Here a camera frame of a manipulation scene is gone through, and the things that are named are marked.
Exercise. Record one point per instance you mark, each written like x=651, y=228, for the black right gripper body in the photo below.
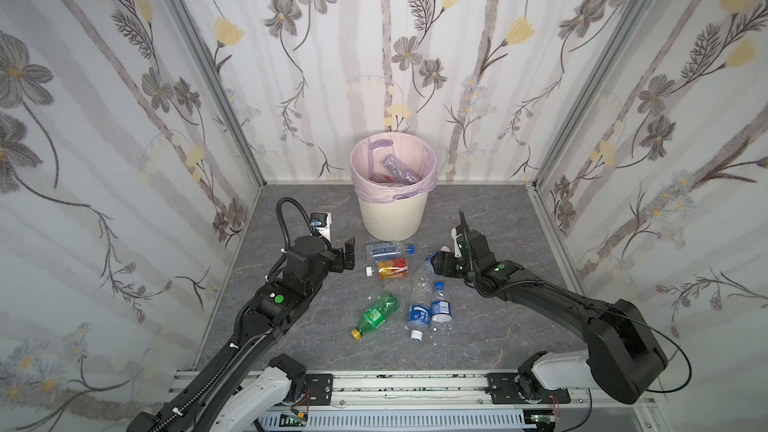
x=459, y=252

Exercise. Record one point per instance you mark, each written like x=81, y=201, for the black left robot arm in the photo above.
x=220, y=398

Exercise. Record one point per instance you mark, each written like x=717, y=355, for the green bottle yellow cap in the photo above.
x=382, y=179

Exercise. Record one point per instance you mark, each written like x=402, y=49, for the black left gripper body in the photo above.
x=341, y=255

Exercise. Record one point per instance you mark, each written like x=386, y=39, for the green bottle middle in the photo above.
x=376, y=315

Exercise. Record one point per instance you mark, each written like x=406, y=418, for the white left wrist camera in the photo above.
x=320, y=223

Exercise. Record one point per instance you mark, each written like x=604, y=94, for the pink bin liner bag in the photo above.
x=367, y=157

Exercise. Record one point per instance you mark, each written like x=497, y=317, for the clear bottle blue cap flat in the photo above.
x=388, y=250

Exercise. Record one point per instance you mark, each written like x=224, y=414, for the clear bottle white cap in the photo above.
x=419, y=319

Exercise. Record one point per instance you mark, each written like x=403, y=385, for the clear bottle blue cap upright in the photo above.
x=441, y=310

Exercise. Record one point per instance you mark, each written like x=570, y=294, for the white cable duct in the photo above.
x=404, y=420

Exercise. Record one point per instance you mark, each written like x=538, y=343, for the tall clear bottle blue label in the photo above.
x=423, y=279

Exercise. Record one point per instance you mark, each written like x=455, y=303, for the clear bottle purple label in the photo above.
x=400, y=172

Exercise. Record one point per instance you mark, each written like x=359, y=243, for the orange red drink bottle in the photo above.
x=388, y=269

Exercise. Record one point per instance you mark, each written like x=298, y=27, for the aluminium mounting rail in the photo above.
x=447, y=389

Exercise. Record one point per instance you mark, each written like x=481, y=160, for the cream plastic waste bin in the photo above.
x=395, y=221

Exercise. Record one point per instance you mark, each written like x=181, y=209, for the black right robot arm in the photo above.
x=622, y=356

